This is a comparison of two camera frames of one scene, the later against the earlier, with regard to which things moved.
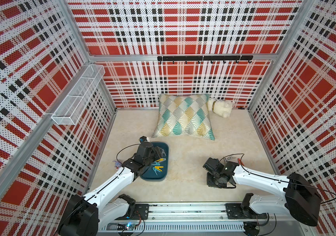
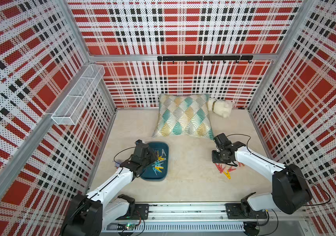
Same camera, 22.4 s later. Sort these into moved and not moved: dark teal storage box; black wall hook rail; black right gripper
Moved: black right gripper
Not moved: dark teal storage box; black wall hook rail
